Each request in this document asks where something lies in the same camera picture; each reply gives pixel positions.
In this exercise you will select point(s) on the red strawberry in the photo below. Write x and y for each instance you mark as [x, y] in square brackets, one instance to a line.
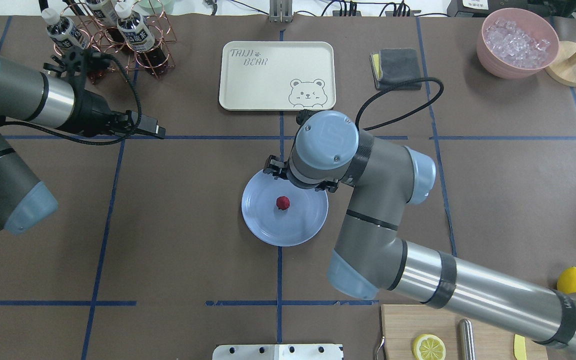
[283, 203]

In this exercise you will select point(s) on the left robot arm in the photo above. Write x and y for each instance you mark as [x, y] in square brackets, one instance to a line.
[56, 102]

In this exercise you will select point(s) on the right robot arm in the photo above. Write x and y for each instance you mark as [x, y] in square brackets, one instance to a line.
[329, 149]

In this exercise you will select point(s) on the dark tea bottle back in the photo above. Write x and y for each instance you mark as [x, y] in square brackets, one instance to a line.
[105, 14]

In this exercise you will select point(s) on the whole yellow lemon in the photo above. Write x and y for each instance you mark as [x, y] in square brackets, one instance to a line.
[566, 282]

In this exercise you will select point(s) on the grey folded cloth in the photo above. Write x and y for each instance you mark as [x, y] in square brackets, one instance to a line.
[391, 66]

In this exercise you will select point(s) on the copper wire bottle rack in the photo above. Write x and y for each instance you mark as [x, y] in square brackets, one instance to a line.
[154, 11]

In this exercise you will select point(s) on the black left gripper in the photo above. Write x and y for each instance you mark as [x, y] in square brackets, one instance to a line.
[91, 113]

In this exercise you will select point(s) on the dark tea bottle left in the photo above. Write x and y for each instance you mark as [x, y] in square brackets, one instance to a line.
[63, 32]

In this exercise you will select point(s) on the pink bowl of ice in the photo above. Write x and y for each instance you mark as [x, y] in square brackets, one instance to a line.
[515, 43]

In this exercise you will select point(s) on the blue round plate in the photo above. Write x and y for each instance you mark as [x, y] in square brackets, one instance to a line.
[281, 214]

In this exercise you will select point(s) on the lemon half slice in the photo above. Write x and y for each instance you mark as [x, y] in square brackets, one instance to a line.
[428, 346]

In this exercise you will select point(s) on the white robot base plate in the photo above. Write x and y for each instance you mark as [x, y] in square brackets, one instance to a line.
[312, 351]

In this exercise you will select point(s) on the dark tea bottle right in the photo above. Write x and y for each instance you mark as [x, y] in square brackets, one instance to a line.
[139, 37]

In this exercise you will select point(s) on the steel knife handle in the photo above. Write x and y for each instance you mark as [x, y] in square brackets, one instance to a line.
[466, 336]

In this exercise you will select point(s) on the cream bear tray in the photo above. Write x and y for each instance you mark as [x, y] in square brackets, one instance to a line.
[277, 76]

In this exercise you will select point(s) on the dark tea bottle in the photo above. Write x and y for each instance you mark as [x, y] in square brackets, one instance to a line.
[105, 14]
[63, 32]
[139, 37]

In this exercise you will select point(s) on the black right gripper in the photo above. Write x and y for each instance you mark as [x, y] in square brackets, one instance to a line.
[272, 167]

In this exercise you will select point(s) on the yellow plastic knife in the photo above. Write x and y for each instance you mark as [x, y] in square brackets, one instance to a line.
[519, 347]

